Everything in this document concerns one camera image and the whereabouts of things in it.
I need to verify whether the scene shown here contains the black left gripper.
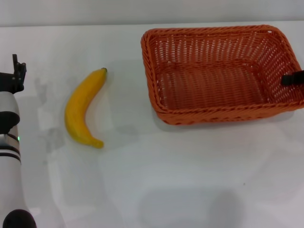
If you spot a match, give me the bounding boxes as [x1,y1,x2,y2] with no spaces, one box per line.
[0,54,28,95]

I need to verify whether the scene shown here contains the orange woven plastic basket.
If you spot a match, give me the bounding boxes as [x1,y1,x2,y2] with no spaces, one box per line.
[140,24,304,126]

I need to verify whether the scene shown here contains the yellow banana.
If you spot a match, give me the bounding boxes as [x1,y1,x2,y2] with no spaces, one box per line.
[65,67,108,149]

